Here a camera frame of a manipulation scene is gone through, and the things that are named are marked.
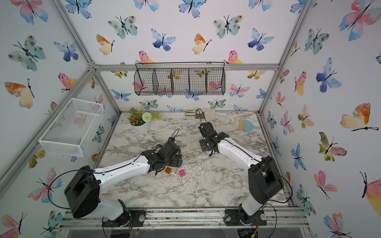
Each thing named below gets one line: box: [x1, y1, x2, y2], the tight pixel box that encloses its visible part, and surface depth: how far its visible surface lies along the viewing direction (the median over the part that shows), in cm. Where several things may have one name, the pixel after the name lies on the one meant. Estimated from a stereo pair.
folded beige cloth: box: [184, 107, 216, 120], surface depth 121 cm
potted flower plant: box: [126, 106, 163, 134], surface depth 100 cm
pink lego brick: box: [179, 169, 186, 178], surface depth 90 cm
